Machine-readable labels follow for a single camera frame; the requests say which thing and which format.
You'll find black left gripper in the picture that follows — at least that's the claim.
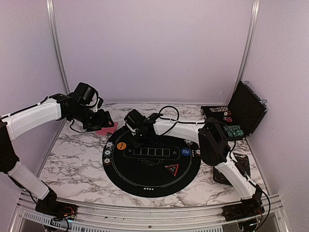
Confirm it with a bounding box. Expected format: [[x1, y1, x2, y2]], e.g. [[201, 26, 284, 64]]
[[69, 104, 114, 132]]

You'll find orange big blind button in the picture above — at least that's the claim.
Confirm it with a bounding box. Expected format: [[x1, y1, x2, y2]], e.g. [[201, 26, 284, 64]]
[[116, 142, 127, 150]]

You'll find red playing card deck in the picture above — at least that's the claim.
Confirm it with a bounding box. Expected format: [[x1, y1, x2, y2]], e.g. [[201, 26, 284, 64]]
[[96, 127, 116, 136]]

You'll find grey chip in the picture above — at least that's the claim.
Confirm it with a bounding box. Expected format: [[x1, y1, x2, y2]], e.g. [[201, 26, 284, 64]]
[[105, 142, 114, 150]]

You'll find green chip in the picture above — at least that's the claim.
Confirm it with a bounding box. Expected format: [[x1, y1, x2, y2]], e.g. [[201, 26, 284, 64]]
[[103, 150, 112, 158]]

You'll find blue small blind button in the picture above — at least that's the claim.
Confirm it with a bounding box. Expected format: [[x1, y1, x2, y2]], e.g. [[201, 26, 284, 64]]
[[181, 148, 192, 157]]

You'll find red chip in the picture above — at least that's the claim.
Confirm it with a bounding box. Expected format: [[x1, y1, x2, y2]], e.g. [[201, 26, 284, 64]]
[[194, 149, 200, 157], [103, 158, 112, 166]]

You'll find red triangle all-in marker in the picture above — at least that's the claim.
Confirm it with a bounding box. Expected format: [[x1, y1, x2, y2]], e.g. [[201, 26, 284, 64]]
[[165, 164, 179, 177]]

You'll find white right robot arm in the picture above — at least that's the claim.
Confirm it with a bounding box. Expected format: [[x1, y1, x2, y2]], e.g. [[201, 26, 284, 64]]
[[124, 109, 263, 217]]

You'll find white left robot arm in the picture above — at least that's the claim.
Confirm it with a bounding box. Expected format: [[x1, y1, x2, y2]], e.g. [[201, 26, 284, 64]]
[[0, 83, 114, 215]]

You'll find round black poker mat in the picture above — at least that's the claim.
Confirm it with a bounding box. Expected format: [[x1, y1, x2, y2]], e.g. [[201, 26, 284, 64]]
[[102, 126, 201, 198]]

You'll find floral patterned pouch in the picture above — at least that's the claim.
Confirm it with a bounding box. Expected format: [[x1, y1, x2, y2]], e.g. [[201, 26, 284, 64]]
[[213, 154, 252, 185]]

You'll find black poker chip case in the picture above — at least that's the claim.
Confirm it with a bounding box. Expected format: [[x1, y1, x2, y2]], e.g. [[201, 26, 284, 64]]
[[201, 81, 268, 141]]

